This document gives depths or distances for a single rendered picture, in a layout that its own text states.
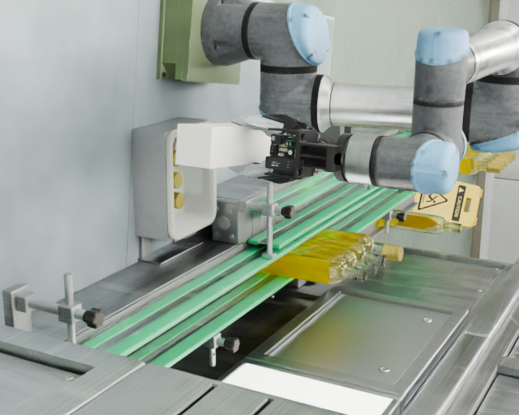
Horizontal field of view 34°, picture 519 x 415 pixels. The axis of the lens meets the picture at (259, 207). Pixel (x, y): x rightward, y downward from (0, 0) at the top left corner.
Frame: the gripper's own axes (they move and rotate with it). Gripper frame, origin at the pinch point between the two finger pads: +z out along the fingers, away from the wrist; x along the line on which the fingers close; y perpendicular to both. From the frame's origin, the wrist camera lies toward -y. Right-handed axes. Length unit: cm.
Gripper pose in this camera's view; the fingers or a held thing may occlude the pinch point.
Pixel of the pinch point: (239, 144)
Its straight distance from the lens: 134.8
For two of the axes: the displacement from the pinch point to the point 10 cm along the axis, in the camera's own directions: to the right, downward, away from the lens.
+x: -0.7, 9.9, 1.5
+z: -8.8, -1.3, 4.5
